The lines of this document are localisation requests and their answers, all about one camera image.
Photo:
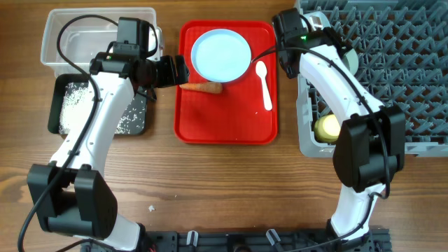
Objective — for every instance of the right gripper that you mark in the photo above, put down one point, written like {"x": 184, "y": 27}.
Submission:
{"x": 340, "y": 46}

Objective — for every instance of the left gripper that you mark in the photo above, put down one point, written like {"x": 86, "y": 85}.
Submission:
{"x": 169, "y": 78}

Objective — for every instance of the light blue bowl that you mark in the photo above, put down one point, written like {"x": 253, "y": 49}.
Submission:
{"x": 317, "y": 20}

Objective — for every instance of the mint green bowl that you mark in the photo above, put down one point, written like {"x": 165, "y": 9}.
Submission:
{"x": 351, "y": 61}

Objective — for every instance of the orange carrot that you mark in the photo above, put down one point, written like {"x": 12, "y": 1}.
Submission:
{"x": 207, "y": 87}

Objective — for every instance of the light blue plate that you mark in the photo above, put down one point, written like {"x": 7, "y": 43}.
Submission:
{"x": 221, "y": 55}

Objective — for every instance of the white plastic spoon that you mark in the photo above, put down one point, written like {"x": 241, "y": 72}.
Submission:
{"x": 261, "y": 71}

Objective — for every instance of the yellow plastic cup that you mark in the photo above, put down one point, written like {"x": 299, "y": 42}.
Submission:
{"x": 327, "y": 129}

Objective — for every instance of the rice grains pile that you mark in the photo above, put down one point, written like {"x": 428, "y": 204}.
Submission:
{"x": 74, "y": 103}

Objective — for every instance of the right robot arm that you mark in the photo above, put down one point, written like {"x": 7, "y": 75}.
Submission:
{"x": 370, "y": 147}

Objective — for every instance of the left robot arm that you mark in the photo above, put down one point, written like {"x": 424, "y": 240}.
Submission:
{"x": 70, "y": 195}

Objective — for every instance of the grey dishwasher rack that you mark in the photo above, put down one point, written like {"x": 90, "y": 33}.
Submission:
{"x": 402, "y": 54}

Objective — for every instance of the red serving tray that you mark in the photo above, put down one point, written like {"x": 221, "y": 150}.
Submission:
{"x": 236, "y": 115}

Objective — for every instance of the clear plastic bin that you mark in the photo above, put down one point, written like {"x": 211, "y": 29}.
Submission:
{"x": 82, "y": 40}

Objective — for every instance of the black plastic tray bin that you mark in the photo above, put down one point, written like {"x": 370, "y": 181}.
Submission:
{"x": 57, "y": 98}

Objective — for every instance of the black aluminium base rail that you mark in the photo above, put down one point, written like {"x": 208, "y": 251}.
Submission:
{"x": 375, "y": 240}

